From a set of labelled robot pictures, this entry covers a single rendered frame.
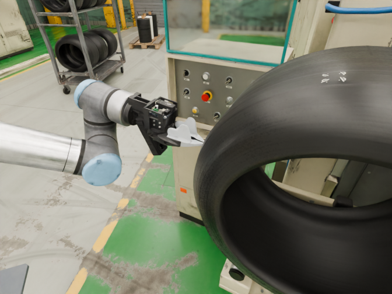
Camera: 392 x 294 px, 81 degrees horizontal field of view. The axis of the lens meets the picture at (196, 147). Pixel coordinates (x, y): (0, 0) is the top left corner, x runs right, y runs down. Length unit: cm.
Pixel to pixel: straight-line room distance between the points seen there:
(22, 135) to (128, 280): 133
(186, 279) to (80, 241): 84
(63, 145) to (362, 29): 73
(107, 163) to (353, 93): 49
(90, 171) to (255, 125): 40
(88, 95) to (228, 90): 69
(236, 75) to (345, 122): 83
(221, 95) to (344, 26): 65
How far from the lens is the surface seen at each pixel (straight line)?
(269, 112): 36
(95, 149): 61
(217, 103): 121
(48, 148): 59
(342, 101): 35
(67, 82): 429
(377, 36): 70
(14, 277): 128
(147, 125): 58
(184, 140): 55
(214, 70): 115
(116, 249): 189
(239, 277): 74
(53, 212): 230
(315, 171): 87
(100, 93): 66
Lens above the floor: 157
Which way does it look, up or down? 37 degrees down
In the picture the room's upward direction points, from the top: straight up
